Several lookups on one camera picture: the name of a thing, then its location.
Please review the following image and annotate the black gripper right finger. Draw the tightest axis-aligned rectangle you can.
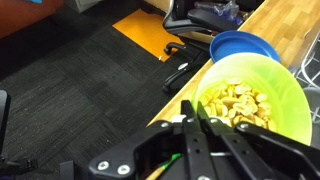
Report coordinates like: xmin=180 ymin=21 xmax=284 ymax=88
xmin=197 ymin=101 xmax=320 ymax=180

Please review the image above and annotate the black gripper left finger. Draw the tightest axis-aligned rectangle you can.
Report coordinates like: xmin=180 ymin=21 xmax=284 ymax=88
xmin=88 ymin=99 xmax=214 ymax=180

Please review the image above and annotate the pile of peanuts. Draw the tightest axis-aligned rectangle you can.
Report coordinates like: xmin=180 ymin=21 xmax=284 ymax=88
xmin=199 ymin=78 xmax=278 ymax=132

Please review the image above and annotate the yellow plastic bowl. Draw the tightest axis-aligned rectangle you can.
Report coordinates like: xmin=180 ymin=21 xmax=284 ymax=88
xmin=191 ymin=52 xmax=313 ymax=147

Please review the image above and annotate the blue plastic plate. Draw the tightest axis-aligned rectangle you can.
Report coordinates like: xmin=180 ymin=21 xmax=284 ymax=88
xmin=209 ymin=30 xmax=281 ymax=64

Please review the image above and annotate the orange floor mat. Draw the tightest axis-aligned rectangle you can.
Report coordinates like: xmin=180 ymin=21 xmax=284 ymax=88
xmin=112 ymin=8 xmax=185 ymax=63

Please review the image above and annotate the black office chair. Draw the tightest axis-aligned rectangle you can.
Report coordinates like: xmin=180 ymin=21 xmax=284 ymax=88
xmin=161 ymin=0 xmax=242 ymax=95

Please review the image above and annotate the gray glass-door cabinet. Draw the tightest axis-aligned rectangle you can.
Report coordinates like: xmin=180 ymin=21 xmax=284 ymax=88
xmin=66 ymin=0 xmax=103 ymax=14

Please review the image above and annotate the orange couch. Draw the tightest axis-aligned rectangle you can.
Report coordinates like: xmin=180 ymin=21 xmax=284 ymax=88
xmin=0 ymin=0 xmax=65 ymax=40

